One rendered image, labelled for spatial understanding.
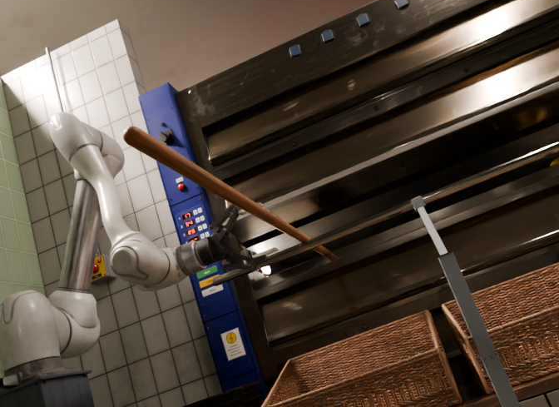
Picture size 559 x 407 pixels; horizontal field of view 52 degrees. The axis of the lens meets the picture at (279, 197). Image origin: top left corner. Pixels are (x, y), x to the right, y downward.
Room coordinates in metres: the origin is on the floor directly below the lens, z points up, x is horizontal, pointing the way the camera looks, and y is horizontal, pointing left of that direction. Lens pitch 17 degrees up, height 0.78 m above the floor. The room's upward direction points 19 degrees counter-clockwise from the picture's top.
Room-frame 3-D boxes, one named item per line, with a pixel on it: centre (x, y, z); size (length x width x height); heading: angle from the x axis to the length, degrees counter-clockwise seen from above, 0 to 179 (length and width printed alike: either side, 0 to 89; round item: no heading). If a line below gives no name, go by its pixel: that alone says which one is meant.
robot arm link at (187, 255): (1.59, 0.29, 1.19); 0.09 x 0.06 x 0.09; 169
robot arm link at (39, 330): (1.65, 0.83, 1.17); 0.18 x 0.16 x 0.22; 171
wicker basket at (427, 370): (1.92, -0.05, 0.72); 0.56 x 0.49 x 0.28; 79
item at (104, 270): (2.31, 0.82, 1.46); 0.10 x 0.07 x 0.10; 80
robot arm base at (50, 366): (1.62, 0.84, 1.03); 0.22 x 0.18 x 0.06; 166
